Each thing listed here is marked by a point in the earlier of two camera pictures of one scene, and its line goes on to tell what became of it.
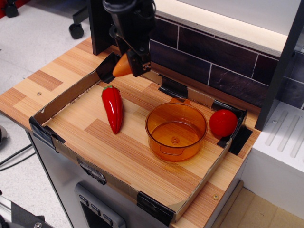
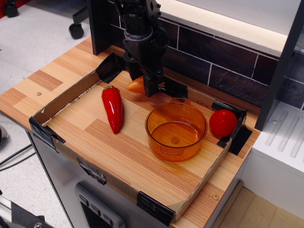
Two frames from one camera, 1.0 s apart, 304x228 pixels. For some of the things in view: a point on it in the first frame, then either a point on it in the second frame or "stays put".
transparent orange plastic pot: [175, 129] stays put
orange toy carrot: [122, 68] -> [137, 85]
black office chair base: [75, 30] stays put
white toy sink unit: [275, 174] stays put
